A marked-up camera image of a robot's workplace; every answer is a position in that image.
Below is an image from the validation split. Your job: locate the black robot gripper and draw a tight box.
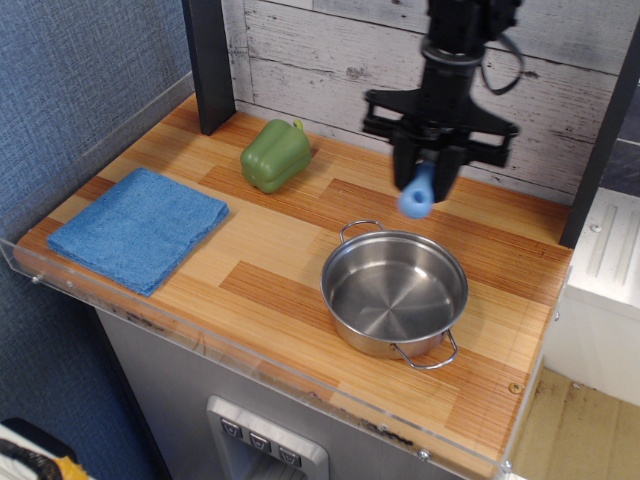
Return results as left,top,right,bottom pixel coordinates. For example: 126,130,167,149
363,59,518,203

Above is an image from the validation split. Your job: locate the blue handled grey spoon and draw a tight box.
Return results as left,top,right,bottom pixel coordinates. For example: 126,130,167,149
397,161,435,219

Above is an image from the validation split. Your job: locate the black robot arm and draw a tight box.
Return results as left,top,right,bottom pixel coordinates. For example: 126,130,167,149
363,1,523,205

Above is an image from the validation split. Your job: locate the silver metal pot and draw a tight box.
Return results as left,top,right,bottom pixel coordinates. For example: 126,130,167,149
320,220,469,371

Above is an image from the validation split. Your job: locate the green toy bell pepper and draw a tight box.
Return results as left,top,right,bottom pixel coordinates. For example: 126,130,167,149
240,119,312,194

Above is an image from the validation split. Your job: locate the white toy sink unit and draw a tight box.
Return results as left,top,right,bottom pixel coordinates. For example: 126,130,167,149
542,188,639,405

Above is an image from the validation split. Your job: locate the blue folded cloth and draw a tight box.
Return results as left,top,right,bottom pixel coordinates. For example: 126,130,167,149
47,168,229,297

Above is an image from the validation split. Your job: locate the silver toy fridge dispenser panel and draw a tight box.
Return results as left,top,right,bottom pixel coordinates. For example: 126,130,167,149
206,395,330,479

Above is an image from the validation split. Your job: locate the clear acrylic table guard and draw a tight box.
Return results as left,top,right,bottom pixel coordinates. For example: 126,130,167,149
1,77,570,479

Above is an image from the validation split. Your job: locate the yellow object at corner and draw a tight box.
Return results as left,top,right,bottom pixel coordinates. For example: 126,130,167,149
53,456,91,480

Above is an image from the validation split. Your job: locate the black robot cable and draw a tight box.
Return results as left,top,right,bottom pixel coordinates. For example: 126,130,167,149
479,32,527,97

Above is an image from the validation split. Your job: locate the dark right vertical post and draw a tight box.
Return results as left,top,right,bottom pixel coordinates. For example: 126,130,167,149
559,24,639,248

